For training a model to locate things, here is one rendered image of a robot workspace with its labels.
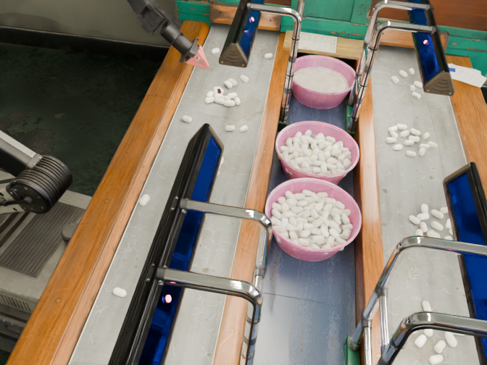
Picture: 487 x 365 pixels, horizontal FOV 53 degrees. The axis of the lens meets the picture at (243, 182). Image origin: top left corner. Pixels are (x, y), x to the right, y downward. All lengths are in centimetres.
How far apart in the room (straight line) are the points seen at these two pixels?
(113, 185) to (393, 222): 80
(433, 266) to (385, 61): 103
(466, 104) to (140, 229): 126
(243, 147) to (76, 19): 212
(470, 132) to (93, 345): 135
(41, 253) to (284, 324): 82
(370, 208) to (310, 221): 17
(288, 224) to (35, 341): 68
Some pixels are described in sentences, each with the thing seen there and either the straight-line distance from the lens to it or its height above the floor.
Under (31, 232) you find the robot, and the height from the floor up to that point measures 47.
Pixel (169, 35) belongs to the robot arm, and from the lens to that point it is 175.
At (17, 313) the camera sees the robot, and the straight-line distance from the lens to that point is 170.
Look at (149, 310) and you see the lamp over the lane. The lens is 75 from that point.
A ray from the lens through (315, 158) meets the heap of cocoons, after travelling 156.
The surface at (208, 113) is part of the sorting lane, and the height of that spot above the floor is 74.
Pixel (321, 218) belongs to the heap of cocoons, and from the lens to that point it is 138.
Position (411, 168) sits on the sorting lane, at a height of 74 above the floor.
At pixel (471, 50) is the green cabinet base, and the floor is 79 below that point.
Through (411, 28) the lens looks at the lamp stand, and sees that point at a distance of 155.
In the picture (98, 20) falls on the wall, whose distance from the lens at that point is 340.
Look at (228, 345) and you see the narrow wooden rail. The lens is 111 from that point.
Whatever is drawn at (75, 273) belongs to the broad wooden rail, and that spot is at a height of 76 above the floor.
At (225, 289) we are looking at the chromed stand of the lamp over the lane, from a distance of 76.
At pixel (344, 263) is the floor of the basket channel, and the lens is 138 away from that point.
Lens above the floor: 175
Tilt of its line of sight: 45 degrees down
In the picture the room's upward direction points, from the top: 5 degrees clockwise
